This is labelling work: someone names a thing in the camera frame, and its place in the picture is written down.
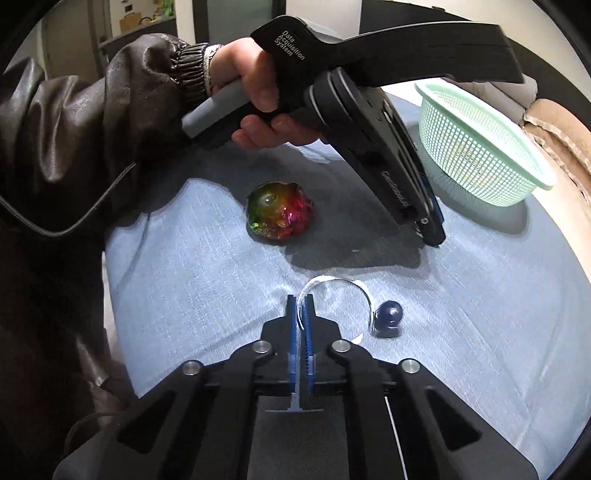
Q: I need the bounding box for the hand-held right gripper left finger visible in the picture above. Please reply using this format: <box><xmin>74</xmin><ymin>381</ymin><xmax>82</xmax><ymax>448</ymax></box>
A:
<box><xmin>53</xmin><ymin>294</ymin><xmax>303</xmax><ymax>480</ymax></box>

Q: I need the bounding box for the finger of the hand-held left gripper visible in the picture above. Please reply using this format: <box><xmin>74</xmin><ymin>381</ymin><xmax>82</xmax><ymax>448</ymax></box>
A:
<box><xmin>399</xmin><ymin>171</ymin><xmax>447</xmax><ymax>246</ymax></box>

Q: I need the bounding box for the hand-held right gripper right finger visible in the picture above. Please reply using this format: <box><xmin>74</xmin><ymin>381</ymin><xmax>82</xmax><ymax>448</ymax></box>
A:
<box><xmin>302</xmin><ymin>295</ymin><xmax>541</xmax><ymax>480</ymax></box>

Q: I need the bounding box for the green plastic mesh basket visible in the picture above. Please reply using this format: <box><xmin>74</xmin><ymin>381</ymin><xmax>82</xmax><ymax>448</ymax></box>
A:
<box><xmin>414</xmin><ymin>80</ymin><xmax>557</xmax><ymax>207</ymax></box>

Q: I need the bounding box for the hoop earring with dark bead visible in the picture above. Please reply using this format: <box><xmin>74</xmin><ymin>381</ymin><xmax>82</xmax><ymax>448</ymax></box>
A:
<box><xmin>298</xmin><ymin>275</ymin><xmax>404</xmax><ymax>341</ymax></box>

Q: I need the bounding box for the person's left forearm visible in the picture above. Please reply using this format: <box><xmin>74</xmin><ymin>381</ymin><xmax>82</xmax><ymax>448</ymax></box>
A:
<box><xmin>0</xmin><ymin>33</ymin><xmax>223</xmax><ymax>237</ymax></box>

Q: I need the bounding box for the person's left hand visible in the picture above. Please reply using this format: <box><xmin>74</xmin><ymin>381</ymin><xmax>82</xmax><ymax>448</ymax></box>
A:
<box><xmin>210</xmin><ymin>37</ymin><xmax>324</xmax><ymax>151</ymax></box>

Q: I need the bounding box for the blue woven cloth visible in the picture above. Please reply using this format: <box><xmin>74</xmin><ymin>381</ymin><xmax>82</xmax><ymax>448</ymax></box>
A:
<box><xmin>104</xmin><ymin>88</ymin><xmax>591</xmax><ymax>480</ymax></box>

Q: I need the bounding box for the bed with beige sheet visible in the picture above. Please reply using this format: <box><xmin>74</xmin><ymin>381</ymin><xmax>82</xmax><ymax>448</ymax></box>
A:
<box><xmin>529</xmin><ymin>182</ymin><xmax>591</xmax><ymax>301</ymax></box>

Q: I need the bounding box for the grey folded duvet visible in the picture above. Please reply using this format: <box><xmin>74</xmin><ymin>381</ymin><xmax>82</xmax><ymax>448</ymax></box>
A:
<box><xmin>455</xmin><ymin>78</ymin><xmax>539</xmax><ymax>114</ymax></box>

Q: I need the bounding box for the pink frilled pillow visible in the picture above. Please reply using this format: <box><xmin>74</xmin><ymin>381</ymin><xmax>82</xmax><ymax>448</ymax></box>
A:
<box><xmin>522</xmin><ymin>99</ymin><xmax>591</xmax><ymax>204</ymax></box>

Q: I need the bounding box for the person's dark leather jacket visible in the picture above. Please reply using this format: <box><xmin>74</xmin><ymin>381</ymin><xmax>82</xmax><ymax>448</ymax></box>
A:
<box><xmin>0</xmin><ymin>217</ymin><xmax>139</xmax><ymax>480</ymax></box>

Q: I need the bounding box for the black cable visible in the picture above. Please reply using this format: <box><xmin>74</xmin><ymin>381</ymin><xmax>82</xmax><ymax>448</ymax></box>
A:
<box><xmin>0</xmin><ymin>161</ymin><xmax>139</xmax><ymax>238</ymax></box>

